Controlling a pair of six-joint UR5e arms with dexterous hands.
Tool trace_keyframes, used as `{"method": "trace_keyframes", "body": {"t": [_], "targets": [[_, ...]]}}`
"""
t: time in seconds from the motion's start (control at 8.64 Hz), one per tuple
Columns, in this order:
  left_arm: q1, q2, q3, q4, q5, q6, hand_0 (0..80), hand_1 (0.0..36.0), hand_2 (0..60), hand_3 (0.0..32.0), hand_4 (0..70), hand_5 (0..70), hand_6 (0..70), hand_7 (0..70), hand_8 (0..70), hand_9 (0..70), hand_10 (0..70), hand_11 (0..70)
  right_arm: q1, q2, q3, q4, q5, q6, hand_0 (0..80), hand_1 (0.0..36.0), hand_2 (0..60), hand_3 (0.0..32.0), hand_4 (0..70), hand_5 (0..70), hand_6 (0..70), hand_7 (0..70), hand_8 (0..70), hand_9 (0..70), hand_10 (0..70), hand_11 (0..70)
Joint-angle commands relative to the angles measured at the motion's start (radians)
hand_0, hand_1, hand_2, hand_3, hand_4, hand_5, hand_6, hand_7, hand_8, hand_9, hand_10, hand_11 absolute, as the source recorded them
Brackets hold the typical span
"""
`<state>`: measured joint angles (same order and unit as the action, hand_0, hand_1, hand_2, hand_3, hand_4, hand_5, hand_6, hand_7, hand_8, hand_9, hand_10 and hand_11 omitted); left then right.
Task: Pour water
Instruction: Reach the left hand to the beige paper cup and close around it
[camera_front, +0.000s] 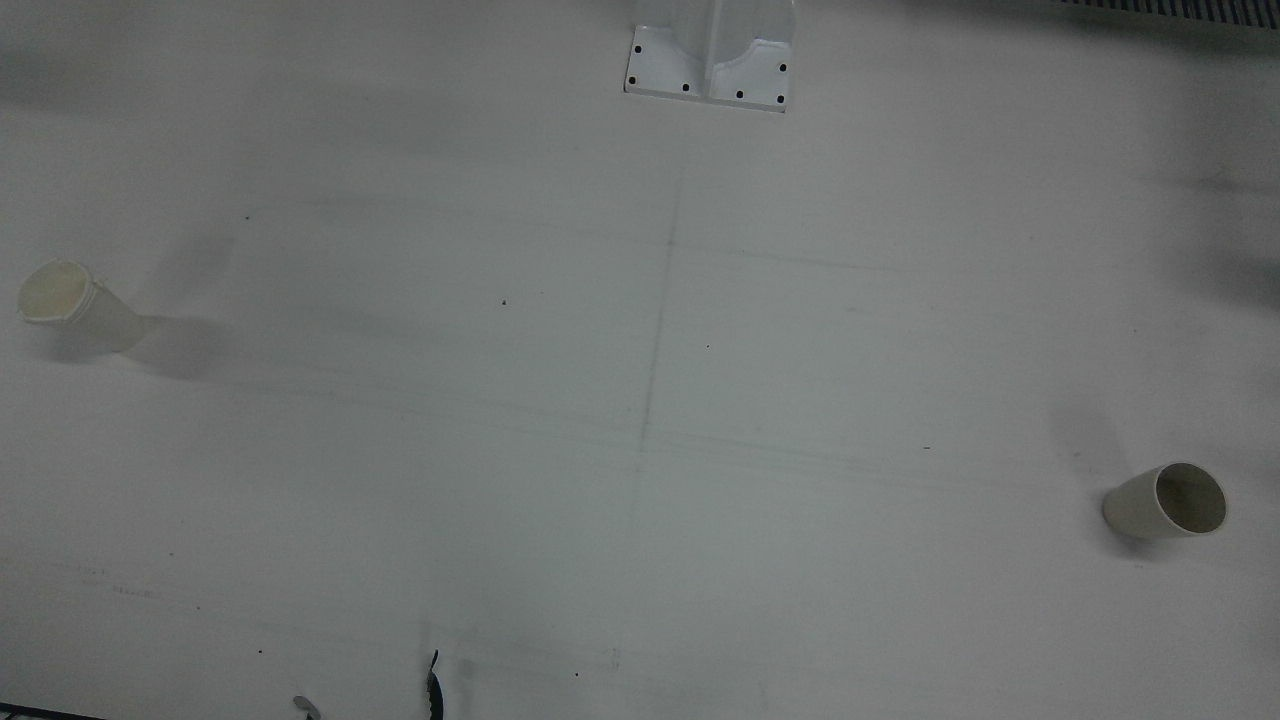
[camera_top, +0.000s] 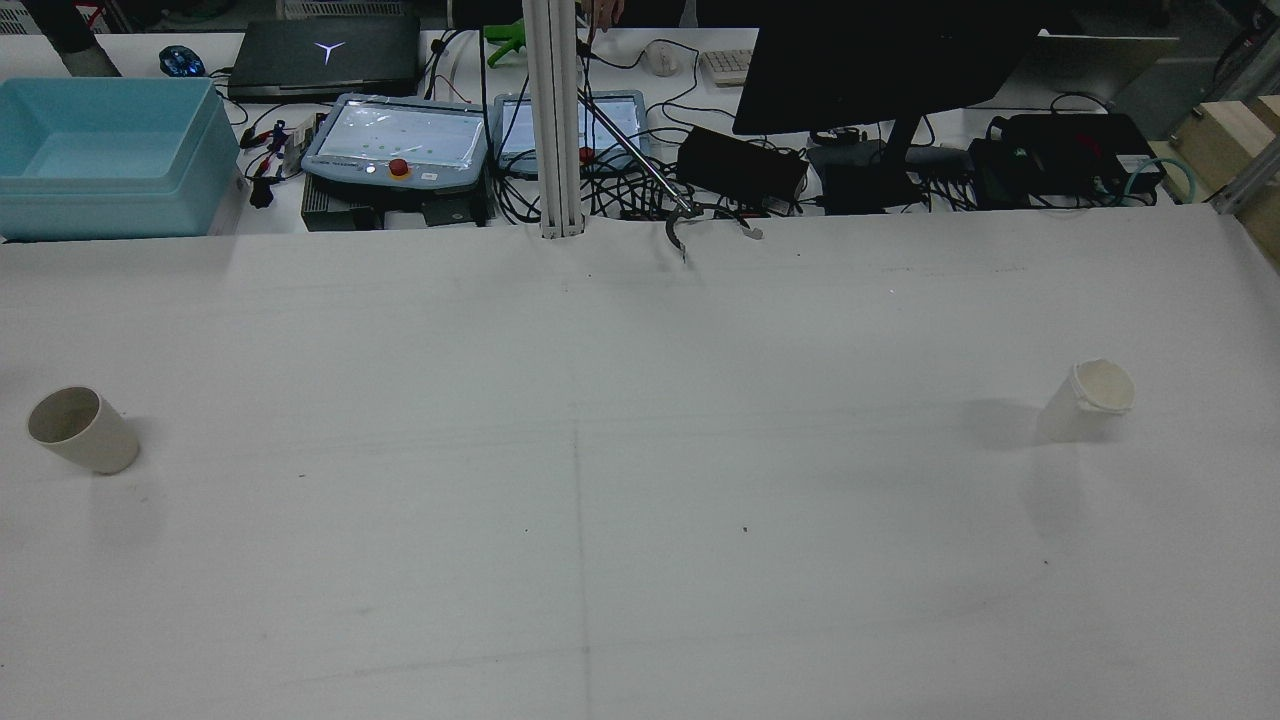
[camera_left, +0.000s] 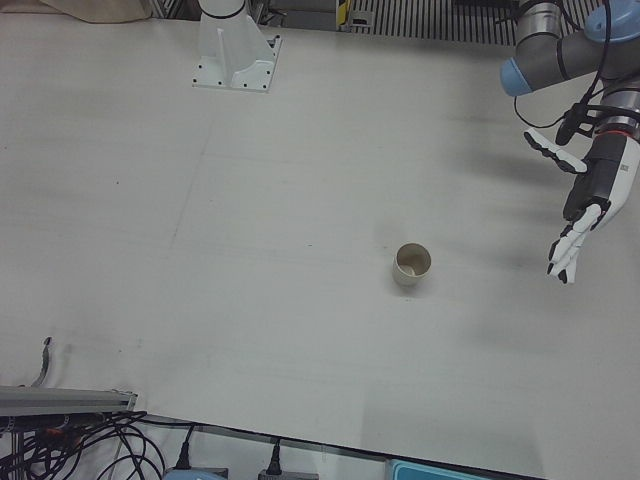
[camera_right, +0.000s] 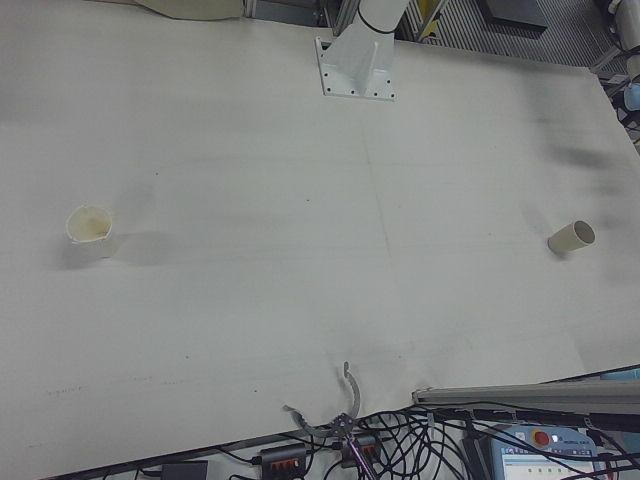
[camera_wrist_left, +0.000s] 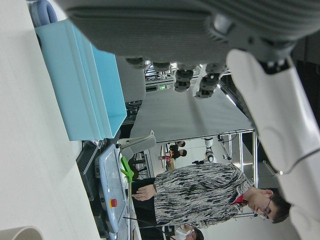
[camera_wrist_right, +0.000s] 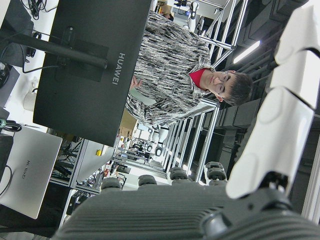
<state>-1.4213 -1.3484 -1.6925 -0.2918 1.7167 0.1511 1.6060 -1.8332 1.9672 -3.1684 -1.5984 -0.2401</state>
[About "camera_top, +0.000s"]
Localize metal rod with dark hook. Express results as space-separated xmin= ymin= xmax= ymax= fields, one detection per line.
xmin=578 ymin=86 xmax=743 ymax=264

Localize black rectangular power box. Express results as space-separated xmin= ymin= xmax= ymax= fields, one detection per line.
xmin=676 ymin=126 xmax=810 ymax=207

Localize grey teach pendant tablet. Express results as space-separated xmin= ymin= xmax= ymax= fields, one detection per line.
xmin=300 ymin=93 xmax=492 ymax=197
xmin=491 ymin=90 xmax=652 ymax=182

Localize black adapter block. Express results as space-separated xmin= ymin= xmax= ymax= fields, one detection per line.
xmin=805 ymin=142 xmax=923 ymax=215

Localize beige keyboard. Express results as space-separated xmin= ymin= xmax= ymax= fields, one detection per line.
xmin=699 ymin=48 xmax=754 ymax=87

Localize black controller box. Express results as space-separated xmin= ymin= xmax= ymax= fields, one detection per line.
xmin=300 ymin=190 xmax=493 ymax=233

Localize green plastic toy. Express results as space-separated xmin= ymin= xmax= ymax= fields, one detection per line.
xmin=484 ymin=18 xmax=527 ymax=69

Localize black computer monitor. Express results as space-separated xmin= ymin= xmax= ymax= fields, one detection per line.
xmin=732 ymin=0 xmax=1047 ymax=179

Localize red and black clip leads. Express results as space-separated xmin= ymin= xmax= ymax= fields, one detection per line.
xmin=239 ymin=118 xmax=303 ymax=209

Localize white paper cup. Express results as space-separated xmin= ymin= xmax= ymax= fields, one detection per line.
xmin=1035 ymin=359 xmax=1136 ymax=445

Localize black laptop with glowing logo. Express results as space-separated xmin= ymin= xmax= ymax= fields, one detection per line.
xmin=228 ymin=15 xmax=423 ymax=104

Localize grey flat board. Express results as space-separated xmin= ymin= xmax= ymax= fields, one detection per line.
xmin=1028 ymin=30 xmax=1182 ymax=109

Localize light blue plastic bin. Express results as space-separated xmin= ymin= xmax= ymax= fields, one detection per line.
xmin=0 ymin=77 xmax=242 ymax=242

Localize teal coiled tube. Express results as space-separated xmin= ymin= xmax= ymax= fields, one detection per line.
xmin=1124 ymin=156 xmax=1202 ymax=207

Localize wooden crate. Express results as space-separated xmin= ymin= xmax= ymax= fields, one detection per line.
xmin=1170 ymin=95 xmax=1280 ymax=269

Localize white aluminium profile post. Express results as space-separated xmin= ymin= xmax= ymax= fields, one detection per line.
xmin=521 ymin=0 xmax=585 ymax=239

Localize black electronics box with cables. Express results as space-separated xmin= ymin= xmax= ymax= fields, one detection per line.
xmin=968 ymin=112 xmax=1167 ymax=210

